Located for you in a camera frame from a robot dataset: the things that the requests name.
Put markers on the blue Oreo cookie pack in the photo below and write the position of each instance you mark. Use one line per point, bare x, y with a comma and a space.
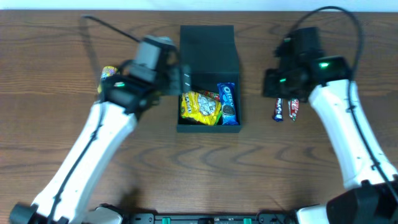
228, 109

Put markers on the purple Dairy Milk bar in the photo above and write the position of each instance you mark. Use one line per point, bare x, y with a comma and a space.
278, 112

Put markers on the yellow Hacks candy bag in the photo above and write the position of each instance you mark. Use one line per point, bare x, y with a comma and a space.
189, 106

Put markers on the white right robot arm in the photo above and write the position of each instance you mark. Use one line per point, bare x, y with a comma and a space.
369, 177

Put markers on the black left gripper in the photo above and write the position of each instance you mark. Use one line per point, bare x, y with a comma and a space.
181, 81

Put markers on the black open box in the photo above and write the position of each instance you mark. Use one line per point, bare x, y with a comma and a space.
211, 54

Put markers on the red green candy bar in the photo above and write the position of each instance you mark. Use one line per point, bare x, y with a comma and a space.
293, 108

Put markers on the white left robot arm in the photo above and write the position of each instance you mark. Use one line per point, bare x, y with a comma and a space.
126, 92

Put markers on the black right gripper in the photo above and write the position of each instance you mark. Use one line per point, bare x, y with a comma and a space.
277, 86

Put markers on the yellow Mentos bottle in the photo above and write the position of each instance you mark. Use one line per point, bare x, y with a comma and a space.
107, 71

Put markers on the green Haribo gummy bag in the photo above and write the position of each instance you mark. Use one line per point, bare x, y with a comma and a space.
211, 95

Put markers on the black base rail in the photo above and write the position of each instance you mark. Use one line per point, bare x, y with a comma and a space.
260, 218

